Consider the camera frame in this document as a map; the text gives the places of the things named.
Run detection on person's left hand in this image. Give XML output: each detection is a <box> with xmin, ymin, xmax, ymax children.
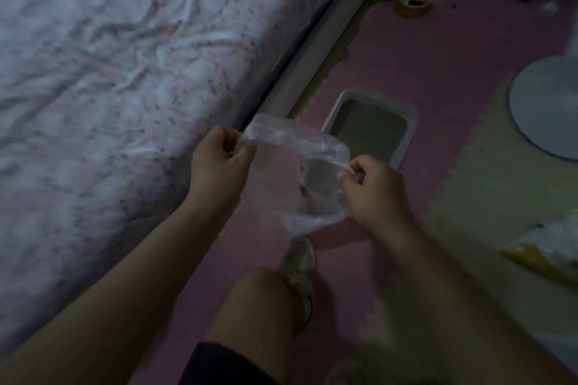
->
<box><xmin>185</xmin><ymin>125</ymin><xmax>257</xmax><ymax>218</ymax></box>

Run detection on person's left forearm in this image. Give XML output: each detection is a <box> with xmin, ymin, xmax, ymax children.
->
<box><xmin>0</xmin><ymin>204</ymin><xmax>226</xmax><ymax>385</ymax></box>

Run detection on white cat litter tray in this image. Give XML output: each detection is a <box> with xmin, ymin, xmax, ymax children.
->
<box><xmin>321</xmin><ymin>85</ymin><xmax>420</xmax><ymax>171</ymax></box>

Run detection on white plastic bag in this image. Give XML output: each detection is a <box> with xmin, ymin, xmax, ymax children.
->
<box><xmin>505</xmin><ymin>208</ymin><xmax>578</xmax><ymax>273</ymax></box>

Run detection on black shorts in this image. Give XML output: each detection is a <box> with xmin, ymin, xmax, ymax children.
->
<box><xmin>178</xmin><ymin>342</ymin><xmax>281</xmax><ymax>385</ymax></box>

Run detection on mattress with pink floral sheet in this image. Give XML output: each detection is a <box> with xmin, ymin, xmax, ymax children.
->
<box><xmin>0</xmin><ymin>0</ymin><xmax>367</xmax><ymax>354</ymax></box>

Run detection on white standing fan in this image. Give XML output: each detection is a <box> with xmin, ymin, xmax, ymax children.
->
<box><xmin>509</xmin><ymin>5</ymin><xmax>578</xmax><ymax>162</ymax></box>

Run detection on pink foam floor mat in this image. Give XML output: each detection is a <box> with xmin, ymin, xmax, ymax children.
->
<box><xmin>131</xmin><ymin>0</ymin><xmax>570</xmax><ymax>385</ymax></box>

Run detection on clear plastic bag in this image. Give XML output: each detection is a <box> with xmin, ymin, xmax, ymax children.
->
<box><xmin>239</xmin><ymin>114</ymin><xmax>355</xmax><ymax>240</ymax></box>

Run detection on person's right hand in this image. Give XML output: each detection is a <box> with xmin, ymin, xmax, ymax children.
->
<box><xmin>336</xmin><ymin>154</ymin><xmax>416</xmax><ymax>241</ymax></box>

